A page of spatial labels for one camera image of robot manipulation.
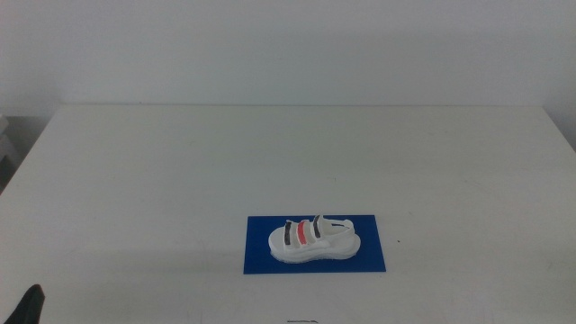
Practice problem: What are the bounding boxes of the white sandal black red straps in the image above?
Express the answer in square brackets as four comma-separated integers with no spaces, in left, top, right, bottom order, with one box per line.
[267,213,363,264]

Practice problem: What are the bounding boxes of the blue rectangular mat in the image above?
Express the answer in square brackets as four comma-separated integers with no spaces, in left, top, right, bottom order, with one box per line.
[243,214,387,275]

